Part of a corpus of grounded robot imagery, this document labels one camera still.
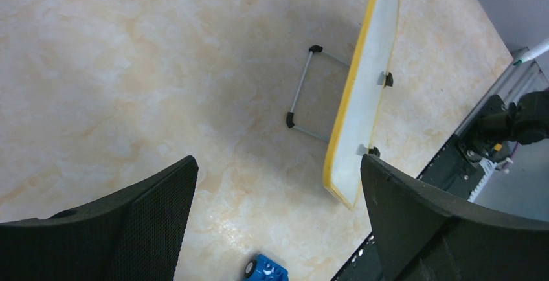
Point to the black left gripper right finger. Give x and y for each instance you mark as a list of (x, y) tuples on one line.
[(424, 233)]

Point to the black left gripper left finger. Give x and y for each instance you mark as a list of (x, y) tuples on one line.
[(135, 233)]

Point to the yellow-framed whiteboard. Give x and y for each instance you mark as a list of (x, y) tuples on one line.
[(354, 123)]

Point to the green white marker pen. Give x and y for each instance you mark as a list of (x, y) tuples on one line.
[(531, 53)]

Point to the grey metal whiteboard stand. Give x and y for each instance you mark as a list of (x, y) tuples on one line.
[(300, 93)]

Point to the blue toy car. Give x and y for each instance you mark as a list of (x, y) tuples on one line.
[(262, 268)]

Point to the aluminium frame rail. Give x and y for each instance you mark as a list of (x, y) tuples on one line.
[(484, 137)]

